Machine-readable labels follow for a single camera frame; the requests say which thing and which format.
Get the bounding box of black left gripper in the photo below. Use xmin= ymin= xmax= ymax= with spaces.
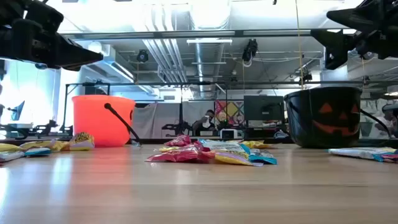
xmin=0 ymin=0 xmax=104 ymax=72

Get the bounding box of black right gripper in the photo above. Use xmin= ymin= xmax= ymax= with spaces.
xmin=310 ymin=0 xmax=398 ymax=70

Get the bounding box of orange halloween bucket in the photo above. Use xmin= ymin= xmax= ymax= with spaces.
xmin=71 ymin=94 xmax=143 ymax=148

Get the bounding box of blue screen monitor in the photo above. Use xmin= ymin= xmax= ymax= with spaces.
xmin=7 ymin=100 xmax=25 ymax=122

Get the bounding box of black hanging device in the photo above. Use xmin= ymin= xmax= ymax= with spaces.
xmin=241 ymin=38 xmax=259 ymax=68

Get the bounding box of black jack-o-lantern bucket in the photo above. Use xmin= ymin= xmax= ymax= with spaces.
xmin=283 ymin=86 xmax=392 ymax=149

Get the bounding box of grey hanging cloth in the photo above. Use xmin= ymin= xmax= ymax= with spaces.
xmin=130 ymin=101 xmax=215 ymax=139

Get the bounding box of person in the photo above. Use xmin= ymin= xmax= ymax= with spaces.
xmin=191 ymin=109 xmax=218 ymax=137
xmin=374 ymin=104 xmax=398 ymax=138

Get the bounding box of black computer monitor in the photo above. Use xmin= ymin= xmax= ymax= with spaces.
xmin=243 ymin=95 xmax=285 ymax=123

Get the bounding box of white ceiling light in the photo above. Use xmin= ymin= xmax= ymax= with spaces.
xmin=186 ymin=38 xmax=233 ymax=45

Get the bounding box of white box device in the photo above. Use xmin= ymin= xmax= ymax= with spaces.
xmin=220 ymin=128 xmax=239 ymax=140

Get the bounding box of black background rig frame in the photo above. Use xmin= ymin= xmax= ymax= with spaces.
xmin=63 ymin=81 xmax=111 ymax=134

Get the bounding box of black ceiling camera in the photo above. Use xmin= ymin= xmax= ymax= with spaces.
xmin=136 ymin=49 xmax=149 ymax=63

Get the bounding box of silver round ventilation duct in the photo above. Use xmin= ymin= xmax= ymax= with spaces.
xmin=189 ymin=42 xmax=226 ymax=99

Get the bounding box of colourful wall poster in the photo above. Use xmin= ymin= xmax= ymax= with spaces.
xmin=214 ymin=100 xmax=245 ymax=125

